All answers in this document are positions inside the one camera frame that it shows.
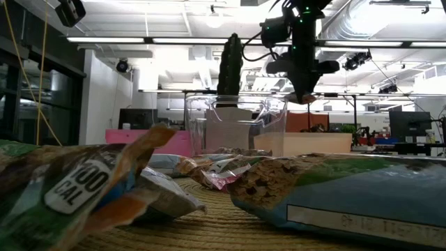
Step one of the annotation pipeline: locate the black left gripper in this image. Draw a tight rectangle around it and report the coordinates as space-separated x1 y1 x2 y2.
54 0 87 29

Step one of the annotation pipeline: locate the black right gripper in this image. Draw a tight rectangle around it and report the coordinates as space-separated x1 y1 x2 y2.
266 57 341 102

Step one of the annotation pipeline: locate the red-ended granola bar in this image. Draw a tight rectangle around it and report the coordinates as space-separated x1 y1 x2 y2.
176 155 252 192

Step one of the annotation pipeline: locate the blue Chewy granola bar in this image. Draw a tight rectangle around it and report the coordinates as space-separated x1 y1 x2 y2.
134 165 208 221

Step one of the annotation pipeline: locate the green orange-ended granola bar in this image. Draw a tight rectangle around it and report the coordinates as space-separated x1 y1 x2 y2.
0 139 41 158
0 123 177 251

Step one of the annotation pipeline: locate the red-orange partition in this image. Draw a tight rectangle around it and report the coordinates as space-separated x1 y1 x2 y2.
286 112 330 134

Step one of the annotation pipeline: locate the overhead light bar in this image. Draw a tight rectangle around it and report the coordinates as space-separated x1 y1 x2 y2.
65 36 446 49

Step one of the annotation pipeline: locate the clear plastic bin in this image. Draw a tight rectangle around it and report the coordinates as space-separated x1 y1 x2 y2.
184 94 289 158

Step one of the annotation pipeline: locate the orange plastic bin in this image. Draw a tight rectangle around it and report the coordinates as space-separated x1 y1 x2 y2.
253 131 353 158

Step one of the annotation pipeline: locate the green cactus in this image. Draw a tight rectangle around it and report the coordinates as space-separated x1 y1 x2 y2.
217 33 245 109

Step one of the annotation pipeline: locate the black ceiling spotlight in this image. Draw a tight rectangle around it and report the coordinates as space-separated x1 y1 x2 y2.
116 58 132 73

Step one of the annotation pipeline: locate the round ceiling lamp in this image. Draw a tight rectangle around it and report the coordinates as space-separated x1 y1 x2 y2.
204 9 224 29

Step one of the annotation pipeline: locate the black computer monitor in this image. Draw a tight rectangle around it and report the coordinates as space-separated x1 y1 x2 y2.
389 110 433 138

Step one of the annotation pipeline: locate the pink plastic bin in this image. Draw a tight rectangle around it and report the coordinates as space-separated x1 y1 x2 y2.
105 128 192 158

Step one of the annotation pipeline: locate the round woven straw placemat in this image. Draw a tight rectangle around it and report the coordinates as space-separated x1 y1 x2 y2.
71 176 446 251

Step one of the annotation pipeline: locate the black hanging camera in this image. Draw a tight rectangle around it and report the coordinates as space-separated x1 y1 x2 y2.
341 51 373 72
378 84 399 95

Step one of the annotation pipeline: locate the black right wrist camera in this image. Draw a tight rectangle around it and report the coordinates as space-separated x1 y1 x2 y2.
259 15 291 49

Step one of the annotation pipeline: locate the black background rig frame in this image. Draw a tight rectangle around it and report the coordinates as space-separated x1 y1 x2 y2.
183 89 358 134

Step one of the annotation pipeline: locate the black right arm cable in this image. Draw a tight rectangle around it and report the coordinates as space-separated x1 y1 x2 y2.
241 30 279 63

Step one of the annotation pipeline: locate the yellow hanging cable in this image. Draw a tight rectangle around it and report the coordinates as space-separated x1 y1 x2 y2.
2 0 64 148

